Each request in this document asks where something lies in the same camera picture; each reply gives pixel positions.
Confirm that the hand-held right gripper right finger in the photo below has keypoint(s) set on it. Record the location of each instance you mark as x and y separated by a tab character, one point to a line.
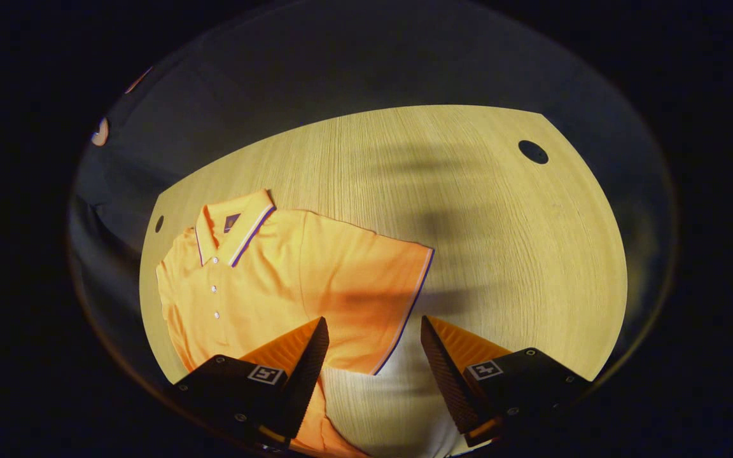
449	381

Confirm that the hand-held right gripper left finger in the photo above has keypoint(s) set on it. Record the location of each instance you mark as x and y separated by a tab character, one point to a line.
308	375

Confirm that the orange polo T-shirt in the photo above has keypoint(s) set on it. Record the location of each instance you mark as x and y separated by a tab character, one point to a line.
277	273

